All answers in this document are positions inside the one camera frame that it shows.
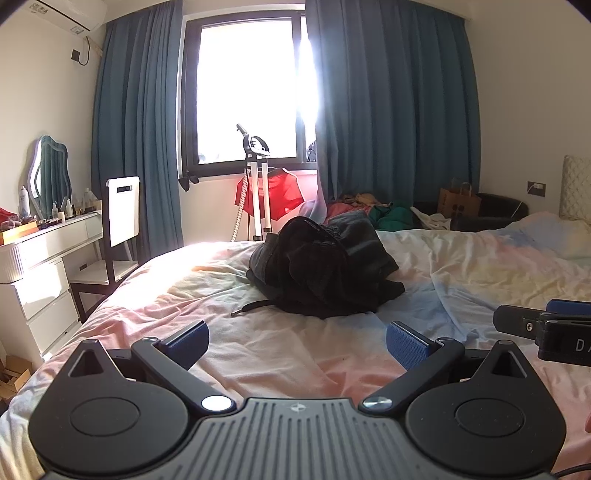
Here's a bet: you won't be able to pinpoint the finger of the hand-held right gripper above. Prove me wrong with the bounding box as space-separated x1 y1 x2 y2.
547 298 591 319
492 304 544 340

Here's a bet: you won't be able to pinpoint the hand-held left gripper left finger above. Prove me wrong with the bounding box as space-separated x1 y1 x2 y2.
65 319 236 413

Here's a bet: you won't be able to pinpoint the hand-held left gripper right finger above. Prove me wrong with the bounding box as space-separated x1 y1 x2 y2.
362 320 539 413

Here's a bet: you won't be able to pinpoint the dark corduroy pants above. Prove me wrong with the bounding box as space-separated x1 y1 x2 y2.
231 215 406 320

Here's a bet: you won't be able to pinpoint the pastel bed sheet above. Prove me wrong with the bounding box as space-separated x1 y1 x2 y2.
0 211 591 480

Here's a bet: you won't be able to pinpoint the pastel pillow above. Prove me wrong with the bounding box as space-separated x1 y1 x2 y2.
503 211 591 260

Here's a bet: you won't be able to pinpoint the black armchair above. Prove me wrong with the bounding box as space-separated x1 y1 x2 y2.
413 192 530 232

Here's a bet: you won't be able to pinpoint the white quilted pillow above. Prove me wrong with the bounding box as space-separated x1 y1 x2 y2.
558 154 591 220

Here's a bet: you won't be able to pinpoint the white cloth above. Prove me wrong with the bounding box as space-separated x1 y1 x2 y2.
410 205 452 232

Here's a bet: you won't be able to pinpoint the green cloth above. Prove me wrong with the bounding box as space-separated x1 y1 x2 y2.
369 200 417 232

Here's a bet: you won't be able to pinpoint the brown paper bag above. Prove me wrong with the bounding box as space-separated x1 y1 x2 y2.
436 178 482 218

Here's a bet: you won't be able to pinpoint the pink cloth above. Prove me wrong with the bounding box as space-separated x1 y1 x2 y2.
325 201 371 227

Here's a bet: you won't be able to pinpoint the tan cloth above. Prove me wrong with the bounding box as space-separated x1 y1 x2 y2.
339 191 391 209

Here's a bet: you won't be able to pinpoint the white vanity dresser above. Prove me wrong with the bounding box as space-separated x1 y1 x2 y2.
0 210 105 360

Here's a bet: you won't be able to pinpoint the mauve sheer cloth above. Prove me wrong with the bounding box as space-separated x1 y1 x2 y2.
308 171 334 223

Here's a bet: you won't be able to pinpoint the white garment steamer stand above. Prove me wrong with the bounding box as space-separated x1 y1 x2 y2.
229 122 274 243

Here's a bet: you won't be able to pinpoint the red cloth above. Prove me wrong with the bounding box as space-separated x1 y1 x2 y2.
234 168 306 221

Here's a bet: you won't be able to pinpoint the cardboard boxes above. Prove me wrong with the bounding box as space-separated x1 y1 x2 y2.
0 354 36 412

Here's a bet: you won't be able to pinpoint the group of cosmetic bottles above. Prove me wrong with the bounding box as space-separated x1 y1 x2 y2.
50 188 103 221

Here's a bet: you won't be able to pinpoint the blue curtain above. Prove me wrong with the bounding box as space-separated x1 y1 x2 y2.
89 4 186 265
305 0 484 214

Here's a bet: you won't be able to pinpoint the wavy framed mirror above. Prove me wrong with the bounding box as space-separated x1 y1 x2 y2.
25 135 73 220

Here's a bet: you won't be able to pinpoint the dark framed window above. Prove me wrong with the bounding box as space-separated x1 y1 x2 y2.
180 15 320 180

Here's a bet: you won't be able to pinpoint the white air conditioner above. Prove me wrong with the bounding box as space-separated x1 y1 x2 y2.
17 0 110 36

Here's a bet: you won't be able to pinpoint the white chair with dark frame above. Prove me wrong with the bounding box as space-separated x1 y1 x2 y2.
69 175 142 324

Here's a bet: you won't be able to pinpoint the black wall plug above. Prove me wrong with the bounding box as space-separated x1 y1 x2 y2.
69 36 92 67

